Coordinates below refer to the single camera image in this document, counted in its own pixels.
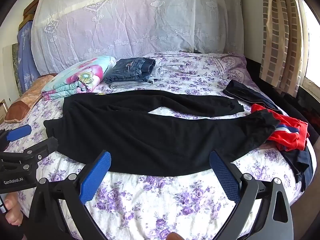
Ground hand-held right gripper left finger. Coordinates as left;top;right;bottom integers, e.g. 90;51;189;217
25;151;112;240

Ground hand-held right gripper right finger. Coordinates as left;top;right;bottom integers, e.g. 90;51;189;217
209;150;294;240

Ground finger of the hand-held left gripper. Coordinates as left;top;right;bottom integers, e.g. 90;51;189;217
0;137;59;172
0;124;32;143

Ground black pants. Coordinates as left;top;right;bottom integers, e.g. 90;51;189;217
43;90;280;177

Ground person's left hand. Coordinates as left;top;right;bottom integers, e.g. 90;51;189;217
4;193;25;227

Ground wooden nightstand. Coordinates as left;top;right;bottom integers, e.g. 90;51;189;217
0;99;10;124

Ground brown pillow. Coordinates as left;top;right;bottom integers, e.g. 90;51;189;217
4;73;58;124

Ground purple floral bed sheet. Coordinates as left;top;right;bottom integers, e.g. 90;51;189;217
0;51;314;240

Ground red striped garment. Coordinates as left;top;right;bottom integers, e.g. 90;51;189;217
251;104;310;152

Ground blue printed cloth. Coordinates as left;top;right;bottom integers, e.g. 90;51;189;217
17;20;40;93

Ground folded floral quilt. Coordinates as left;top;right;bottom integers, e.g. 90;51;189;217
41;56;117;101

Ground navy garment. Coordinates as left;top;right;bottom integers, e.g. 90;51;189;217
222;79;314;192

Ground folded blue jeans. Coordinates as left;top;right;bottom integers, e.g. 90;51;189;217
104;58;156;84

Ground purple floral pillow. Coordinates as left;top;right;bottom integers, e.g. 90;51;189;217
207;52;253;85

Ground wooden cabinet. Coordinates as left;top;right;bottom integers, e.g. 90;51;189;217
23;0;43;22

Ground beige checked curtain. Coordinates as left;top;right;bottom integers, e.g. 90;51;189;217
259;0;304;98

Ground window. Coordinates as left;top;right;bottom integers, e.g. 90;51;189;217
297;0;320;95

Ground greenish wall picture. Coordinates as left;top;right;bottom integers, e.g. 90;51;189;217
11;42;23;90

